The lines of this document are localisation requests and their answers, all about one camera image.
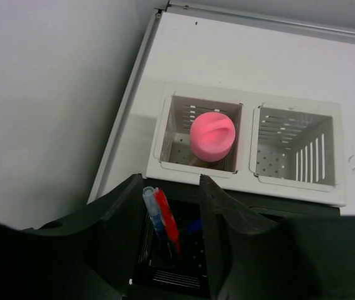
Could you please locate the pink eraser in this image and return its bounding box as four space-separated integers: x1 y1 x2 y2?
189 112 236 163

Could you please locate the red gel pen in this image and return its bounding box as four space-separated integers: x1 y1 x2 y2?
155 188 182 257

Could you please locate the blue pen with white end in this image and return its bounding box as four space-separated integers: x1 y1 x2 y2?
142 186 168 242

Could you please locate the blue gel pen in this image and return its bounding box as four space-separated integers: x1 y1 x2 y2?
180 219 203 234

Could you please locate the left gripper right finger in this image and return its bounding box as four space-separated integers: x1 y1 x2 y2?
199 175 355 299

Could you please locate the white slatted organizer bin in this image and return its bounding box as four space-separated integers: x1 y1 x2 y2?
146 82 347 207

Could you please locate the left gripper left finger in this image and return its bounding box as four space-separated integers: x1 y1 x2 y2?
0 174 143 299

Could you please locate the black slatted organizer bin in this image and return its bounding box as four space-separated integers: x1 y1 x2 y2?
127 196 341 298

